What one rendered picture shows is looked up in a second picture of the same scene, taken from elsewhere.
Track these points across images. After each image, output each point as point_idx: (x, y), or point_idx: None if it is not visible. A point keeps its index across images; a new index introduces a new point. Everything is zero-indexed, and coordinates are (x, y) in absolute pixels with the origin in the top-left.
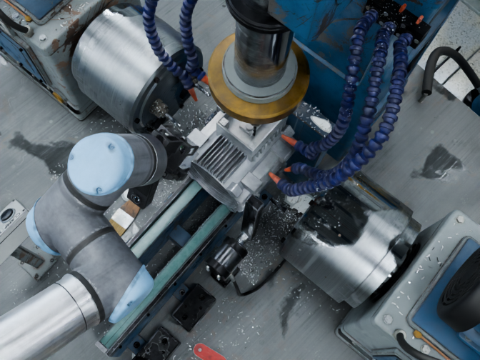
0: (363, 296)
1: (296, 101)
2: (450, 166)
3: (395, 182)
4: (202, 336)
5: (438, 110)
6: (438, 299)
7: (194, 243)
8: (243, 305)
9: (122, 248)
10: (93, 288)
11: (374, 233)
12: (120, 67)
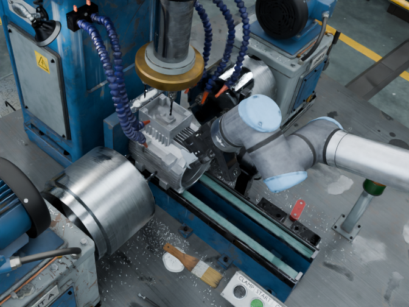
0: (275, 84)
1: (192, 46)
2: None
3: None
4: None
5: None
6: (280, 44)
7: (230, 197)
8: (260, 190)
9: (300, 128)
10: (335, 129)
11: (245, 63)
12: (118, 186)
